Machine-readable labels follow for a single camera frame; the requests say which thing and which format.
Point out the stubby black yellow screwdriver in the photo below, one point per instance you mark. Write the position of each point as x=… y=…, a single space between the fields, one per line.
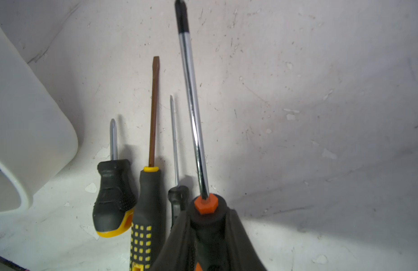
x=113 y=209

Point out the black orange hex-collar screwdriver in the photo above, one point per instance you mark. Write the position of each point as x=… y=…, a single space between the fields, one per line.
x=207 y=212

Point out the long yellow-dotted flathead screwdriver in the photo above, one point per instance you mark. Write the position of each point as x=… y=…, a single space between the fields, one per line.
x=148 y=228

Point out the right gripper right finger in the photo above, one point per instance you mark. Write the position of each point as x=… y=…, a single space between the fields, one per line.
x=241 y=253

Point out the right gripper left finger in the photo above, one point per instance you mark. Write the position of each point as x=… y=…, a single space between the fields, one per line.
x=178 y=252

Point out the white plastic storage box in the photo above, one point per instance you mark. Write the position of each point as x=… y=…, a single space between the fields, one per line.
x=37 y=140

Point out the thin black precision screwdriver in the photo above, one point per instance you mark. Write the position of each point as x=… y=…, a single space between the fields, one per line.
x=178 y=195

